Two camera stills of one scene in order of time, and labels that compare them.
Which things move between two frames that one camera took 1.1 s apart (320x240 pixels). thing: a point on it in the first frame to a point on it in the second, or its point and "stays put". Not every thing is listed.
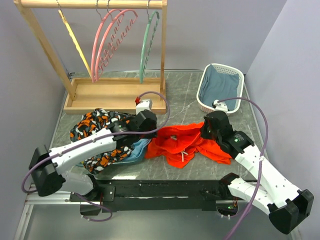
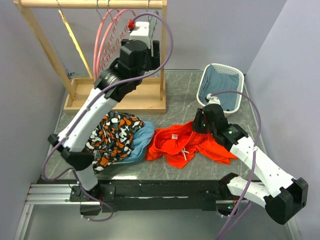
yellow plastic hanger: (74, 39) stays put
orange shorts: (177, 145) stays put
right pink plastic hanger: (114, 34) stays put
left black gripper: (150, 135) to (154, 61)
